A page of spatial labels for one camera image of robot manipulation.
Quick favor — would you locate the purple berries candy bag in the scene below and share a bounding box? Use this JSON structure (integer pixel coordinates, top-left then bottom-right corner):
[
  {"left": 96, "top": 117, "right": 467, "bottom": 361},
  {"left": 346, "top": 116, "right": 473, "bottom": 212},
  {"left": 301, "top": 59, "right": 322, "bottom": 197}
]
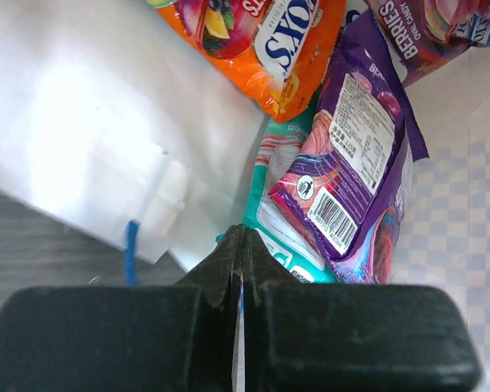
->
[
  {"left": 278, "top": 11, "right": 427, "bottom": 284},
  {"left": 367, "top": 0, "right": 490, "bottom": 87}
]

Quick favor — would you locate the orange Fox's candy bag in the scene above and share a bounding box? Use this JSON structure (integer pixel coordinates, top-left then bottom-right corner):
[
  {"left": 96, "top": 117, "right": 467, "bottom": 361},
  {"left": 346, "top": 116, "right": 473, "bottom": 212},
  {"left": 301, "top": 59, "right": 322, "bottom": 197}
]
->
[{"left": 149, "top": 0, "right": 346, "bottom": 123}]

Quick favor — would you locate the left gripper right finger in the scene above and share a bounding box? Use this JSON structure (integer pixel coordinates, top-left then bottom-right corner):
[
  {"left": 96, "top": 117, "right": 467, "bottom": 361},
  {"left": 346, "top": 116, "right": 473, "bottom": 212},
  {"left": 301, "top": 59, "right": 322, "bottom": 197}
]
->
[{"left": 242, "top": 229, "right": 483, "bottom": 391}]

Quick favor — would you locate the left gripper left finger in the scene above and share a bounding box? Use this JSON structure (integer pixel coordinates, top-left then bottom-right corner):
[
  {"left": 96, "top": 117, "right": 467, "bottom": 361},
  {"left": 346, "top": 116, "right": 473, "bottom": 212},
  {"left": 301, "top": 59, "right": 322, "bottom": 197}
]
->
[{"left": 0, "top": 225, "right": 243, "bottom": 391}]

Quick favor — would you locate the blue checkered paper bag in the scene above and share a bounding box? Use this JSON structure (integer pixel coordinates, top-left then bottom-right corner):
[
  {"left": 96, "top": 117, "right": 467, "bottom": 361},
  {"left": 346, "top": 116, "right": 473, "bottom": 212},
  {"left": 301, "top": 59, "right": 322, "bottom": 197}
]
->
[{"left": 0, "top": 1, "right": 490, "bottom": 391}]

